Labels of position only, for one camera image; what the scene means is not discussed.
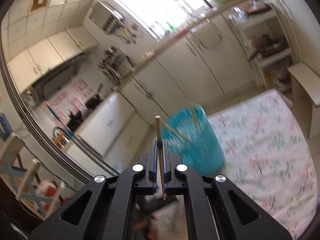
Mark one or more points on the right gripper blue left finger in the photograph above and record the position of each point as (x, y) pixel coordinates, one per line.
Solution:
(153, 165)

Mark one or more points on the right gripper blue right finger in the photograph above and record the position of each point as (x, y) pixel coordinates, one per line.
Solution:
(167, 168)

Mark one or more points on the bamboo chopstick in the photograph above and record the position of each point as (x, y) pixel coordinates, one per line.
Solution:
(171, 133)
(194, 114)
(160, 152)

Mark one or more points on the teal perforated plastic basket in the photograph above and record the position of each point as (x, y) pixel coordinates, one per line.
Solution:
(203, 153)

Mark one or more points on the black frying pan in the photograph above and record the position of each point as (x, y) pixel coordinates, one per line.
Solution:
(93, 102)

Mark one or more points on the floral tablecloth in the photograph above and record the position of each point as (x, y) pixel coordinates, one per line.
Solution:
(268, 158)

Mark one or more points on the range hood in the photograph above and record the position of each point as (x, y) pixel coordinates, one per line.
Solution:
(55, 79)

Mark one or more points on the pan on rack shelf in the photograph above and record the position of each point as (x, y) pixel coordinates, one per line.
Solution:
(267, 46)

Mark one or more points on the white storage rack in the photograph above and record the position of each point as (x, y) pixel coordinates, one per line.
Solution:
(248, 25)

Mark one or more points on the small white wooden stool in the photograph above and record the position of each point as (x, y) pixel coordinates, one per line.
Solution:
(304, 81)

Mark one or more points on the wall utensil rack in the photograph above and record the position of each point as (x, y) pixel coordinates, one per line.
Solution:
(115, 65)

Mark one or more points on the wall water heater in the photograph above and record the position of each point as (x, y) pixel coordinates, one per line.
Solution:
(106, 18)

